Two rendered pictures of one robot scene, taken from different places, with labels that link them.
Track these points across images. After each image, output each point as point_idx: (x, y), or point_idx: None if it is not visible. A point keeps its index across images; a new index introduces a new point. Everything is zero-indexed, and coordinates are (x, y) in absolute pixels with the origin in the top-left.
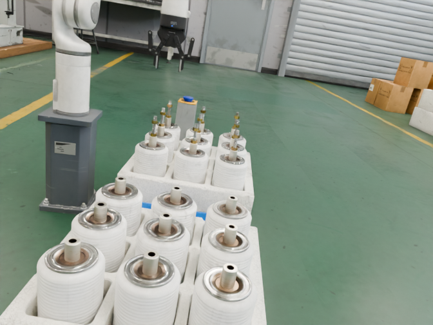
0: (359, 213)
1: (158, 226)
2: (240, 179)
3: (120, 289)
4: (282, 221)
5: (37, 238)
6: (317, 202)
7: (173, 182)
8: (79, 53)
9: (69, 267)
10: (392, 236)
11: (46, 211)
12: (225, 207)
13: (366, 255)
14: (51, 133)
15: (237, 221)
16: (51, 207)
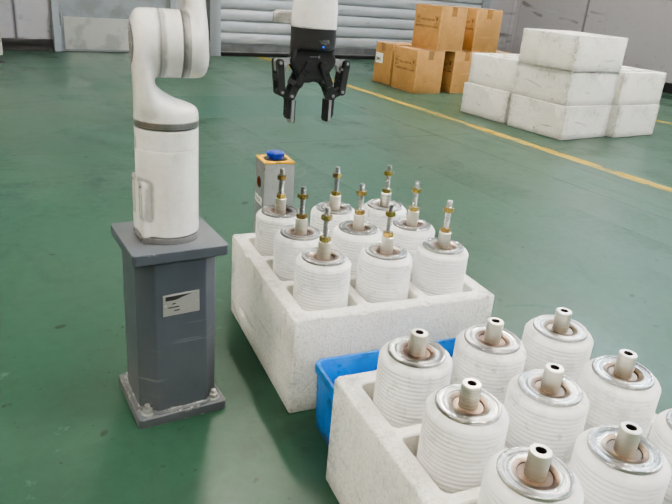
0: (540, 271)
1: (535, 385)
2: (464, 274)
3: (621, 489)
4: None
5: (202, 478)
6: (484, 272)
7: (381, 307)
8: (192, 125)
9: (558, 488)
10: (602, 292)
11: (153, 426)
12: (549, 326)
13: (603, 329)
14: (155, 284)
15: (587, 342)
16: (162, 416)
